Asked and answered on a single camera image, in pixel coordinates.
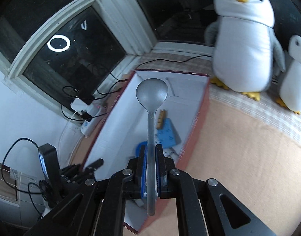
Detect blue round lid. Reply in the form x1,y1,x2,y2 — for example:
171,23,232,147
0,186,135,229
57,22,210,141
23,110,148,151
135,141,148,157

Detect small plush penguin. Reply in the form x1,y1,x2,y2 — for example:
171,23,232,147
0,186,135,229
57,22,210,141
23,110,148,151
276,35,301,114

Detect light blue plastic plate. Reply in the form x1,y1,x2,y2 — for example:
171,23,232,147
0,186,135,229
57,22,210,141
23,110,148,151
156,118,181,149

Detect white power strip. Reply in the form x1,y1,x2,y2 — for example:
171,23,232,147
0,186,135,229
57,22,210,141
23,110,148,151
80,105,107,137

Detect wooden clothespin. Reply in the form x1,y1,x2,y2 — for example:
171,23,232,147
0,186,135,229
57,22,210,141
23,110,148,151
156,109,166,129

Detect small black plug charger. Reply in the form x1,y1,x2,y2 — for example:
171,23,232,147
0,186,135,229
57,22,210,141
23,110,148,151
80,111,93,122

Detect white power adapter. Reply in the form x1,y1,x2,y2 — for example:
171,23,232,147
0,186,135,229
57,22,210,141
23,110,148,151
70,98,88,112

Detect red cardboard box white inside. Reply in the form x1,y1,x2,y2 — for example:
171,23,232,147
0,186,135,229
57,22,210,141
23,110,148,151
80,70,212,235

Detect large plush penguin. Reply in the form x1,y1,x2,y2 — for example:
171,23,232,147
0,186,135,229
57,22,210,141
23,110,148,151
204,0,286,101

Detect metal spoon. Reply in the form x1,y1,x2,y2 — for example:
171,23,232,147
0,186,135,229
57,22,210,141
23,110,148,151
136,78,168,216

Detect white patterned lighter case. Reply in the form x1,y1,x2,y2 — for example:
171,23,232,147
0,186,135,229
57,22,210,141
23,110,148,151
163,147,179,160

